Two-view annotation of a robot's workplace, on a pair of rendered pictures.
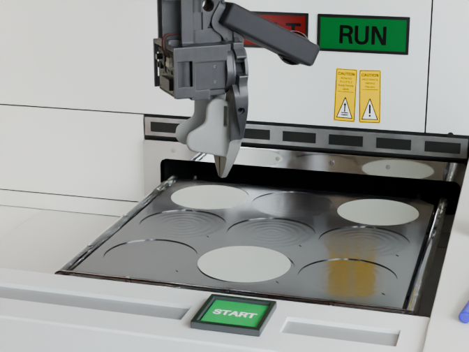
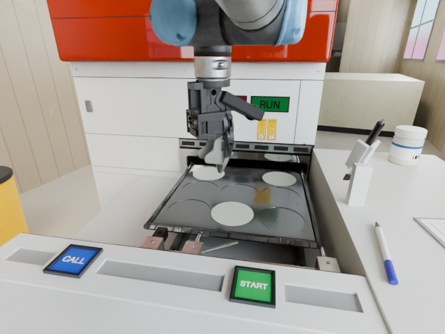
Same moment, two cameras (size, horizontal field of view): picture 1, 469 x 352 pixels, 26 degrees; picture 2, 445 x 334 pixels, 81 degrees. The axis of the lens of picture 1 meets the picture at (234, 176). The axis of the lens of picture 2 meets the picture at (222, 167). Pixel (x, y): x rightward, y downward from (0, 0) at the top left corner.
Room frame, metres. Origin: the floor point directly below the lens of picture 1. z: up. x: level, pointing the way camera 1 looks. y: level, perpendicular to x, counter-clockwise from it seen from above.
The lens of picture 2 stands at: (0.49, 0.07, 1.24)
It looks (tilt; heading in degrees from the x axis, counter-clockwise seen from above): 23 degrees down; 354
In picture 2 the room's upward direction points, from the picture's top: straight up
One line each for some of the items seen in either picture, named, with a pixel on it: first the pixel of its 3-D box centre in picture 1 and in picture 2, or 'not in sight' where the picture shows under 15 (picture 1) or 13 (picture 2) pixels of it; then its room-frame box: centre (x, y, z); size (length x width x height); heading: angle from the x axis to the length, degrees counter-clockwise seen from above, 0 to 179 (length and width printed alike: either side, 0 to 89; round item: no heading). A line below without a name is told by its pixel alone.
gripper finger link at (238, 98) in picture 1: (232, 98); (225, 137); (1.05, 0.00, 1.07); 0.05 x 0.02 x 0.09; 22
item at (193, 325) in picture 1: (234, 314); (253, 285); (0.74, 0.00, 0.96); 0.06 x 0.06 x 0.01; 74
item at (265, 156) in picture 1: (297, 183); (242, 164); (1.31, -0.09, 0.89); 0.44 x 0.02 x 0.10; 74
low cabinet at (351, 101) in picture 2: not in sight; (336, 98); (5.65, -2.78, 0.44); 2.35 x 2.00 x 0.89; 62
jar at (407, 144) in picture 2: not in sight; (406, 145); (1.12, -0.50, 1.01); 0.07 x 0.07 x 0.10
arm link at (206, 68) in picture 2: not in sight; (213, 69); (1.06, 0.03, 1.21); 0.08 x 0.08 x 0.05
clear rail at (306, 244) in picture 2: (227, 295); (228, 235); (0.93, 0.01, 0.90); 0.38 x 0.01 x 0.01; 74
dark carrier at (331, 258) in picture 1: (271, 234); (239, 193); (1.11, -0.04, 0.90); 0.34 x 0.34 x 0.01; 74
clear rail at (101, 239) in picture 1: (124, 221); (174, 188); (1.15, 0.13, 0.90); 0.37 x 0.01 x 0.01; 164
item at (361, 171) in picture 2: not in sight; (358, 169); (0.93, -0.25, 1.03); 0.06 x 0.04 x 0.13; 164
